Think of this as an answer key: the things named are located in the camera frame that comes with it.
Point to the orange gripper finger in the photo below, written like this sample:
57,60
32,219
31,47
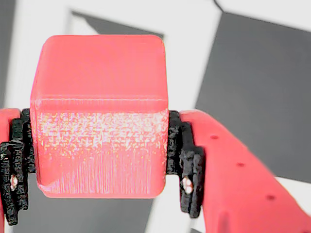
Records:
17,157
238,189

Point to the red cube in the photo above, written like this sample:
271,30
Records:
99,109

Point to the black white checkerboard marker board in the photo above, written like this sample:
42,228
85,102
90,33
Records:
255,72

